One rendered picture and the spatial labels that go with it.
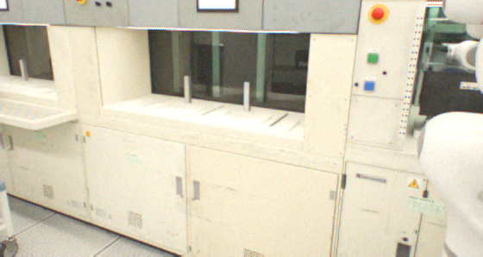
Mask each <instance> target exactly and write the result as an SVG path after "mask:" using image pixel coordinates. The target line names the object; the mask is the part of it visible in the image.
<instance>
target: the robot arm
mask: <svg viewBox="0 0 483 257"><path fill-rule="evenodd" d="M442 12H443V14H444V15H445V16H446V17H447V18H448V19H450V20H452V21H453V22H458V23H462V24H466V31H467V33H468V34H469V35H470V36H473V38H476V39H480V42H476V41H464V42H462V43H461V44H460V45H459V46H448V47H447V48H441V52H442V53H446V57H447V58H450V59H452V60H455V61H456V62H457V63H459V64H460V65H463V66H465V67H467V68H469V69H471V70H475V75H476V80H477V84H478V86H479V88H480V91H481V93H482V94H483V0H442ZM417 157H418V158H419V164H420V166H421V168H422V170H423V172H424V174H425V176H426V178H427V179H428V180H429V181H430V183H431V184H432V187H433V188H434V190H436V192H437V193H438V195H439V196H440V198H441V199H442V201H443V202H444V207H445V210H446V212H447V228H446V237H445V241H444V245H443V250H442V257H483V197H482V196H481V195H480V194H481V193H483V114H479V113H443V114H440V115H439V116H436V117H434V118H432V119H431V120H429V122H427V123H426V124H425V126H424V127H423V128H422V129H421V132H420V134H419V136H418V143H417Z"/></svg>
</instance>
